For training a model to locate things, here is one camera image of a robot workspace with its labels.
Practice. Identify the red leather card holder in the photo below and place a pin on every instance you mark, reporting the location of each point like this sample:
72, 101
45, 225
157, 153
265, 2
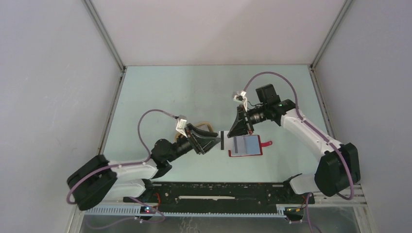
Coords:
254, 146

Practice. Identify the silver card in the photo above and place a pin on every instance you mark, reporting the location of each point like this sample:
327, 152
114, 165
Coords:
239, 146

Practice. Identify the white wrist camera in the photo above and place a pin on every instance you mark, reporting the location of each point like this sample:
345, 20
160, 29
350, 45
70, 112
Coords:
181, 122
240, 96

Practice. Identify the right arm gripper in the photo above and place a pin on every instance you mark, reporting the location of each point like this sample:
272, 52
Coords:
241, 126

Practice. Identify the beige oval plastic tray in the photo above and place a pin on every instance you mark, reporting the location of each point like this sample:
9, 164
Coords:
204, 125

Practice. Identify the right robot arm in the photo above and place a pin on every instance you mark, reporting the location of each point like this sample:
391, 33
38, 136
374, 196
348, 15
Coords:
338, 164

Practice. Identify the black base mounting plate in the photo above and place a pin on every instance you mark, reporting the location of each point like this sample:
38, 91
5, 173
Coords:
221, 198

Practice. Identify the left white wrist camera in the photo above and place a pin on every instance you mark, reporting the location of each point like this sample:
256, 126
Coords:
181, 122

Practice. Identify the white card with black stripe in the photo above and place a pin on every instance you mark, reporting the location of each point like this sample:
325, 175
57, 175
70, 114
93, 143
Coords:
226, 142

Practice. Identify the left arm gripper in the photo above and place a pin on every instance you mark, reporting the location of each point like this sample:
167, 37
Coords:
202, 141

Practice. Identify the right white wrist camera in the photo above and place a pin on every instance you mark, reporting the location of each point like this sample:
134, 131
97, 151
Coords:
240, 96

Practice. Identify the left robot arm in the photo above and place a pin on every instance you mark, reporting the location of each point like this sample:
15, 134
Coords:
100, 179

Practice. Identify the aluminium frame rail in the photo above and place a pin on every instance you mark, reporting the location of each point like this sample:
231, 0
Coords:
131, 208

